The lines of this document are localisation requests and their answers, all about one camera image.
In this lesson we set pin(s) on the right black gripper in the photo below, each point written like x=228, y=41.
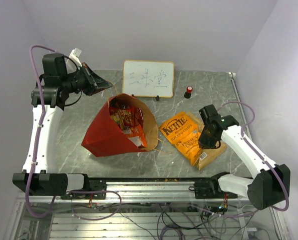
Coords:
x=204, y=143

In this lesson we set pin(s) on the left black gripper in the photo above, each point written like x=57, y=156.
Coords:
x=94, y=83

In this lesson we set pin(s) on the tan snack bag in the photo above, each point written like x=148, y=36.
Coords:
x=207, y=155

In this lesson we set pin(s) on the orange kettle chips bag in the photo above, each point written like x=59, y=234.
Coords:
x=182, y=132

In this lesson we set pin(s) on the red paper bag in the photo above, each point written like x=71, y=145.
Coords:
x=105, y=138

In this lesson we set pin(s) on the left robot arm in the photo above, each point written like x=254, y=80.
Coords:
x=63, y=75

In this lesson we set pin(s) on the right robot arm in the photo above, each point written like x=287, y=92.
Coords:
x=269, y=185

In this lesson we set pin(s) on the red snack pack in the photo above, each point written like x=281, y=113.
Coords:
x=126, y=117

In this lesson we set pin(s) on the red black stamp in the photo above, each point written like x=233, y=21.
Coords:
x=188, y=92

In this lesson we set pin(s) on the small whiteboard with stand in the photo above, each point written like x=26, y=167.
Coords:
x=150, y=79

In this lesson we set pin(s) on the orange snack pack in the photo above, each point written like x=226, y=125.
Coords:
x=136, y=135

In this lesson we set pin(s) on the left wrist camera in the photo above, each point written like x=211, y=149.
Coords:
x=74, y=59

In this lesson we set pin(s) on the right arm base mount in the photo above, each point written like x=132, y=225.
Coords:
x=208, y=188

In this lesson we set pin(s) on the aluminium rail frame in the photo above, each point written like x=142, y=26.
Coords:
x=143, y=209

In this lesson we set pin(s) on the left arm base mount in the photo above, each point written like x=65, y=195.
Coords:
x=100, y=187

